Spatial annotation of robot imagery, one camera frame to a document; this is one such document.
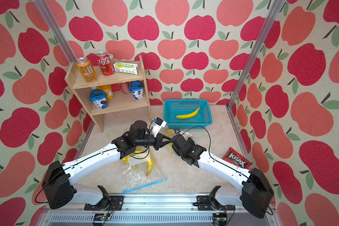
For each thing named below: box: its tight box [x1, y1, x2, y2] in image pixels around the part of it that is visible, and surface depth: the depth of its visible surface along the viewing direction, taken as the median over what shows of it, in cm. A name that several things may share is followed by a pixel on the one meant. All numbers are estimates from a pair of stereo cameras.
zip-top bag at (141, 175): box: [121, 156, 168, 194], surface depth 84 cm
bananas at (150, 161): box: [122, 150, 155, 178], surface depth 84 cm
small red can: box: [119, 81, 132, 95], surface depth 97 cm
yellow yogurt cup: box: [96, 84, 114, 100], surface depth 92 cm
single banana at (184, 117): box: [176, 107, 201, 120], surface depth 113 cm
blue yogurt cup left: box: [89, 88, 109, 110], surface depth 87 cm
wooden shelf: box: [64, 55, 153, 133], surface depth 89 cm
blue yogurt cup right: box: [129, 80, 145, 100], surface depth 92 cm
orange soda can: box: [76, 56, 98, 83], surface depth 69 cm
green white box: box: [113, 61, 139, 75], surface depth 79 cm
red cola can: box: [96, 51, 115, 76], surface depth 73 cm
